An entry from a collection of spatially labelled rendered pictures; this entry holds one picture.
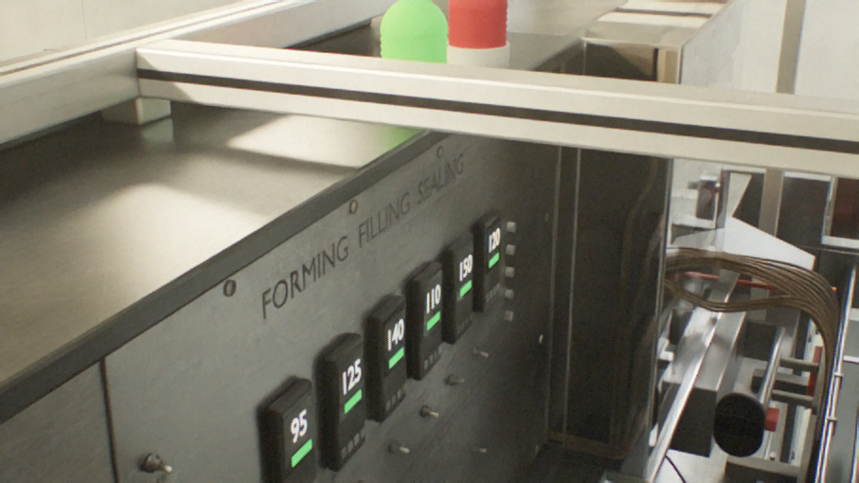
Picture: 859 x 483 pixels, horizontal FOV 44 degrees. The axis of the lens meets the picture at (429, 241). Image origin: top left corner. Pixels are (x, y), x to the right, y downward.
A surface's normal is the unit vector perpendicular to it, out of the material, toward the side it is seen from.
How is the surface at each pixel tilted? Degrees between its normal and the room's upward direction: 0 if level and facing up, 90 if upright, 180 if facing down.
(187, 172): 0
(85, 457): 90
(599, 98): 90
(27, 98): 90
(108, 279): 0
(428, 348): 90
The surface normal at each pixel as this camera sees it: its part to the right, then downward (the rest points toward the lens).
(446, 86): -0.39, 0.33
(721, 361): 0.00, -0.93
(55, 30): 0.92, 0.15
